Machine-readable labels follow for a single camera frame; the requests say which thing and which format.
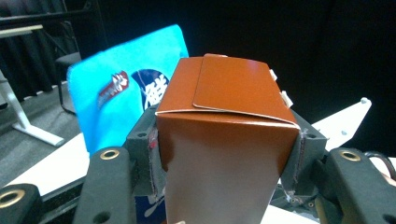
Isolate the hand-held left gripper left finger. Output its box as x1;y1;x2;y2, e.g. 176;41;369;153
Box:
124;104;168;198

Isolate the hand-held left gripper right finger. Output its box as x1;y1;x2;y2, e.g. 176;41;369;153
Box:
279;110;329;200

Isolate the brown cardboard box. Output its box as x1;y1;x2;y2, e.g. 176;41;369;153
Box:
154;52;302;224

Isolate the blue snack pouch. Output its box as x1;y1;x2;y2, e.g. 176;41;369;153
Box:
66;23;191;219

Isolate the white table sheet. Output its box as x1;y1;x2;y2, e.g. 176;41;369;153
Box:
6;133;321;224

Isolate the black chair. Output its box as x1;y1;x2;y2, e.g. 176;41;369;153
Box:
54;50;83;116

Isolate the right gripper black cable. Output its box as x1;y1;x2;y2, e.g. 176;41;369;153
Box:
363;150;396;182

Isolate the white metal desk frame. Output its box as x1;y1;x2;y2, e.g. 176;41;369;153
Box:
0;23;65;148

